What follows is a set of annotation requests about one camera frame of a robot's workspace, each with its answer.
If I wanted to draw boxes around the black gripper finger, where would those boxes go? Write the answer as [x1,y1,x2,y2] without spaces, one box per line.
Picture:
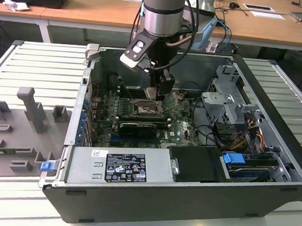
[148,66,162,91]
[156,68,177,103]

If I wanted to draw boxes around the silver square CPU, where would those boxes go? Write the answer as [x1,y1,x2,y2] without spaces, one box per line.
[144,86,160,102]

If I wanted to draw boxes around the metal socket cover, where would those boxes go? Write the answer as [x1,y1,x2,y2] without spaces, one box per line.
[162,92,180,113]

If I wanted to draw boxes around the black RAM slot white latches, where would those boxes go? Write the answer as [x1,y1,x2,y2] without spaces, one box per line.
[117,116,172,124]
[118,85,168,93]
[117,90,168,97]
[117,111,172,119]

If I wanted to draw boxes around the CPU socket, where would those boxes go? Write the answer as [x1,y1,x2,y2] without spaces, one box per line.
[132,98,166,119]

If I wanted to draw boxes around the blue expansion slot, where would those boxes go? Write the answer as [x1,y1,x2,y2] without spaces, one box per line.
[110,137,140,148]

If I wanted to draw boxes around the pale blue teach pendant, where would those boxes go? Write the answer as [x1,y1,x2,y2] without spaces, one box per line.
[190,17,219,53]

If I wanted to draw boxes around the green motherboard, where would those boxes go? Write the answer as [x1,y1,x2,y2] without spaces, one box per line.
[87,85,207,153]

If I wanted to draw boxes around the grey metal drive cage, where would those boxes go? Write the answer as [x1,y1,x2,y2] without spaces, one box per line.
[199,62,269,128]

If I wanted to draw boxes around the black graphics card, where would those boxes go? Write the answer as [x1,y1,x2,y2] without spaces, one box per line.
[118,120,158,141]

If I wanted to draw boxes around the grey plastic case latch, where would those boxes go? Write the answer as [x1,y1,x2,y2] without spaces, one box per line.
[84,42,102,62]

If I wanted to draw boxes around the black plastic shroud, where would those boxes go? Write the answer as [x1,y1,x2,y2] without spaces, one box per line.
[166,144,233,187]

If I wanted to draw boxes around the hard disk in blue carrier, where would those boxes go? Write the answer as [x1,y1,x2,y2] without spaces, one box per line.
[220,152,278,184]

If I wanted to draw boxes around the white paper sheet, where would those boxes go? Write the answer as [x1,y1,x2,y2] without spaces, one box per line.
[250,11,286,21]

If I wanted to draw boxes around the grey power supply unit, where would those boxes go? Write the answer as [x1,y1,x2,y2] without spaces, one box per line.
[66,142,178,189]

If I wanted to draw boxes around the black open PC case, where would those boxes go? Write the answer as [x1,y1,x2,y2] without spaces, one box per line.
[36,40,302,226]

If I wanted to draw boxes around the blue plastic latch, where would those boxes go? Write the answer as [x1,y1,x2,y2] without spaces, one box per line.
[41,161,55,174]

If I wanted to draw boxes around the grey parts rack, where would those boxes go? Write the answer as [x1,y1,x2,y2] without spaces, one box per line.
[0,84,75,183]

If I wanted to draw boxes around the crumpled white paper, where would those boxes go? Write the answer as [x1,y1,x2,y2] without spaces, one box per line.
[2,0,32,13]

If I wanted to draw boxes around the green RAM stick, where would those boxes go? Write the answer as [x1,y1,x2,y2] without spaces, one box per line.
[0,146,33,154]

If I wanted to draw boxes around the brown camera cable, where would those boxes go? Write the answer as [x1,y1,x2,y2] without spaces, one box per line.
[166,33,195,49]

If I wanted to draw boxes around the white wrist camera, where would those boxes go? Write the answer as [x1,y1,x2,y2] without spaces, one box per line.
[119,30,158,73]

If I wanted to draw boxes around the blue cable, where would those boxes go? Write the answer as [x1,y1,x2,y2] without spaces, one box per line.
[216,18,233,44]

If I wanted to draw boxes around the black cable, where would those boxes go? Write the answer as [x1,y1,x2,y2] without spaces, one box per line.
[189,96,231,150]

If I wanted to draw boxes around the orange yellow power wires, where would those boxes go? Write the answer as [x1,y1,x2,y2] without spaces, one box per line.
[230,118,268,154]

